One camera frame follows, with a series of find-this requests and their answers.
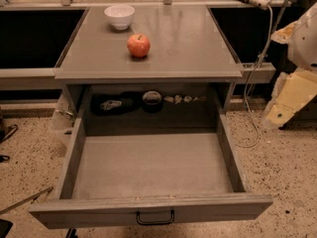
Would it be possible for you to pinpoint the grey top drawer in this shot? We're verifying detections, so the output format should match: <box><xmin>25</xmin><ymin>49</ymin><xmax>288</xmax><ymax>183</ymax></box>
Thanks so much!
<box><xmin>30</xmin><ymin>114</ymin><xmax>272</xmax><ymax>229</ymax></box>

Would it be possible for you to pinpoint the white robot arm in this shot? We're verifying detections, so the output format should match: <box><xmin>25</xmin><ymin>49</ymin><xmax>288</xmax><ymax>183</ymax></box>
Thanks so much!
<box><xmin>262</xmin><ymin>3</ymin><xmax>317</xmax><ymax>129</ymax></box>

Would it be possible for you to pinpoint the grey drawer cabinet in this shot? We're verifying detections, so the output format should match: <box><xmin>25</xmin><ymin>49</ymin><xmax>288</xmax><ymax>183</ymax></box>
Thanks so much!
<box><xmin>55</xmin><ymin>5</ymin><xmax>243</xmax><ymax>138</ymax></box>

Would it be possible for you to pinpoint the dark round cup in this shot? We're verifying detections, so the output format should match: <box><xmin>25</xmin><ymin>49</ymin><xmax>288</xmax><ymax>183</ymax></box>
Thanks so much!
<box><xmin>142</xmin><ymin>90</ymin><xmax>162</xmax><ymax>113</ymax></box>

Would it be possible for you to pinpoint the red apple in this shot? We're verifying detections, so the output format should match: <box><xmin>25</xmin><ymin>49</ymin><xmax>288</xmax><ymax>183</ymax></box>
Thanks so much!
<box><xmin>127</xmin><ymin>34</ymin><xmax>151</xmax><ymax>59</ymax></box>

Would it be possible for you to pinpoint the black cloth in cabinet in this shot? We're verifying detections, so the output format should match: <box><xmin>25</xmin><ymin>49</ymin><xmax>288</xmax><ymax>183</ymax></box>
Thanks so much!
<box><xmin>90</xmin><ymin>91</ymin><xmax>142</xmax><ymax>116</ymax></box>

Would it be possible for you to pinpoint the white ceramic bowl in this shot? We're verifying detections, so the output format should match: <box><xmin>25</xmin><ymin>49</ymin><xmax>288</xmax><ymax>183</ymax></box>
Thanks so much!
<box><xmin>104</xmin><ymin>5</ymin><xmax>135</xmax><ymax>30</ymax></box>

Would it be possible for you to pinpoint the thin metal rod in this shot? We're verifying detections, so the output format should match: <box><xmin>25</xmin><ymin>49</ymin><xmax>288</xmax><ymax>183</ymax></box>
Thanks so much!
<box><xmin>0</xmin><ymin>186</ymin><xmax>53</xmax><ymax>215</ymax></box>

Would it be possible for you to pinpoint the white power cable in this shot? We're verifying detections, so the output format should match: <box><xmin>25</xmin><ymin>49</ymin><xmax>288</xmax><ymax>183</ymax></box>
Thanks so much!
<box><xmin>235</xmin><ymin>4</ymin><xmax>274</xmax><ymax>149</ymax></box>

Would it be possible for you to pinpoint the black top drawer handle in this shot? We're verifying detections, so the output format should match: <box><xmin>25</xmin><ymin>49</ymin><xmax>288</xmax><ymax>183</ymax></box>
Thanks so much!
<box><xmin>136</xmin><ymin>210</ymin><xmax>174</xmax><ymax>226</ymax></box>

